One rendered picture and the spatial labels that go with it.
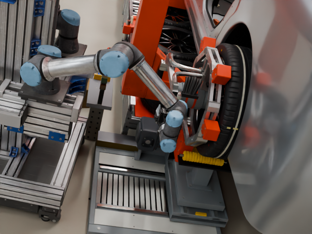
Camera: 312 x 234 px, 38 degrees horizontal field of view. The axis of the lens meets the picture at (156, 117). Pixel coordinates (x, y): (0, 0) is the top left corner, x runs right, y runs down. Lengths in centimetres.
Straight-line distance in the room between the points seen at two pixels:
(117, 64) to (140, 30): 90
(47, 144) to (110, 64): 117
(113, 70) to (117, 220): 111
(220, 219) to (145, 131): 74
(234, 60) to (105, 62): 75
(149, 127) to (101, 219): 69
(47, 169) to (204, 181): 99
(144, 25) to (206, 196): 114
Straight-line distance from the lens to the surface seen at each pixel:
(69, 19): 272
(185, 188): 291
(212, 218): 289
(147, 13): 281
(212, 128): 230
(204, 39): 267
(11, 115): 235
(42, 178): 277
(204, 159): 269
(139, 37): 287
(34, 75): 217
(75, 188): 304
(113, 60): 197
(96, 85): 324
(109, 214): 281
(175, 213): 282
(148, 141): 303
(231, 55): 243
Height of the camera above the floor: 210
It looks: 33 degrees down
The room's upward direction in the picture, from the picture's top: 16 degrees clockwise
